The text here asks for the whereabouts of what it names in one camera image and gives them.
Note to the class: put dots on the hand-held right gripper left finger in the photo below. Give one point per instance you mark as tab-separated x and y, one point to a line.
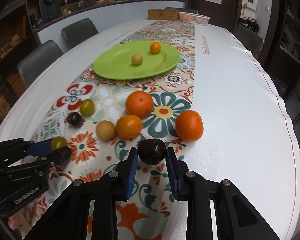
131	173

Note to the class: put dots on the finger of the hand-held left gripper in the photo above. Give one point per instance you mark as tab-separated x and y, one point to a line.
40	148
61	155

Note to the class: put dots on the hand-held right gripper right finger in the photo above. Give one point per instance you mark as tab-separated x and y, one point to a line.
172	176

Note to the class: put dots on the yellow-green tomato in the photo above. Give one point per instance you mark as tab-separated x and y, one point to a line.
60	142

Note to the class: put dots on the dark purple plum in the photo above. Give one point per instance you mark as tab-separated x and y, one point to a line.
151	152

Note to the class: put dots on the small dark purple tomato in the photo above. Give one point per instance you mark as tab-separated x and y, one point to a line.
74	120

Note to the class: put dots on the small mandarin orange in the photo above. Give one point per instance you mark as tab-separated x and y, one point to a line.
129	127

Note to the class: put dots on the large beige round fruit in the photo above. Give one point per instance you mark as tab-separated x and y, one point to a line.
105	130

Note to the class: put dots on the large round orange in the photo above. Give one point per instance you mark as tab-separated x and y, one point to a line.
139	104
189	125

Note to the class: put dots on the green tomato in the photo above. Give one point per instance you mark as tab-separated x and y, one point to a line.
87	107

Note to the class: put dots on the green plate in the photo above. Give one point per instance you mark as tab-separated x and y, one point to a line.
115	65

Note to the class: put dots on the person's left hand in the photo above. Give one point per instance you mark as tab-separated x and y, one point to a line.
13	223

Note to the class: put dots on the grey dining chair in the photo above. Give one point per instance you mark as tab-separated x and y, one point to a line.
80	32
250	42
37	62

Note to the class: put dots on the floral patterned table runner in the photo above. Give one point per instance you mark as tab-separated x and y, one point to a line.
165	90

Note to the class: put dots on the small beige round fruit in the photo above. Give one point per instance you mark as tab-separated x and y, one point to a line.
137	60

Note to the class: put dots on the tiny orange kumquat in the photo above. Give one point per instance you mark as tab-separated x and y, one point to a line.
155	48

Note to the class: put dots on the black coffee machine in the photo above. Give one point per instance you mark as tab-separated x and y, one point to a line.
50	5

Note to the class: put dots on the white plastic basket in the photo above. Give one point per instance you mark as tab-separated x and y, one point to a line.
195	18

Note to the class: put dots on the wicker basket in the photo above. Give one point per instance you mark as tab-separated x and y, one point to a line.
163	14

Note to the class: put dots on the rack with clothes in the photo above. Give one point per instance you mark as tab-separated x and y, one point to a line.
248	23

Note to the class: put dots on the dark brown door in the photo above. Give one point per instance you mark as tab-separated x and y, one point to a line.
230	10

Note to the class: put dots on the glass sliding door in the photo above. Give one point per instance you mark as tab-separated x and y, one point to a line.
290	42

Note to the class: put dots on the white intercom panel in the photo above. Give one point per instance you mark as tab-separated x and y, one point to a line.
250	4

